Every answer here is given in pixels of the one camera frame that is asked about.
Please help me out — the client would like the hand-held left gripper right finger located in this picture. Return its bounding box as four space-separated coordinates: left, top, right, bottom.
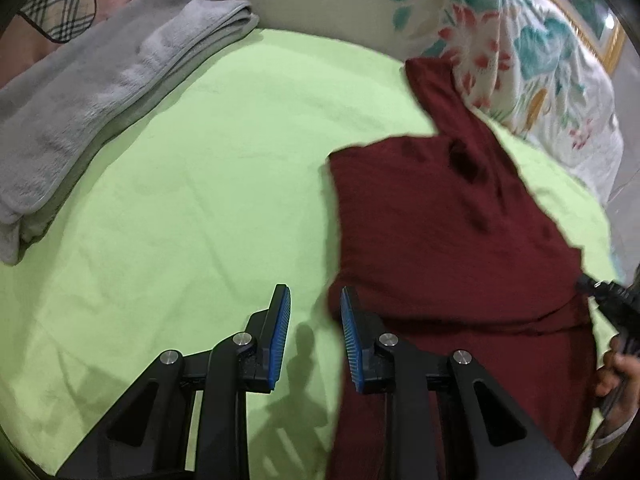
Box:
340 286 577 480

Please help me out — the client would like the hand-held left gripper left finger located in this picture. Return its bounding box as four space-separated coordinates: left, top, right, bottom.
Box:
55 284 292 480

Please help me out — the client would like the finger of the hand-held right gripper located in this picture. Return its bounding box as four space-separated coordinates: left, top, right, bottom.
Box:
574 273 610 303

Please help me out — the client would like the dark red garment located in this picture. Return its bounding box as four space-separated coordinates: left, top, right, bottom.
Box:
325 57 601 480

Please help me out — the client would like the person's right hand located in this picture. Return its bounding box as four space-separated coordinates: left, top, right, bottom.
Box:
594 335 640 433

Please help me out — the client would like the light green bed sheet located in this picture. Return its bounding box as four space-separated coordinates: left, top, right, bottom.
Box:
0 27 621 476

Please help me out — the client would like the white floral quilt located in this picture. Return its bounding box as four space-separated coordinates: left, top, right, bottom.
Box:
165 0 623 206

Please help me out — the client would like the folded grey towel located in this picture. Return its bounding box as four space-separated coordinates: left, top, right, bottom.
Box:
0 0 260 267

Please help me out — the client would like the pink cloth with plaid print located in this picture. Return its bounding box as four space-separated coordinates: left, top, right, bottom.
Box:
0 0 173 91

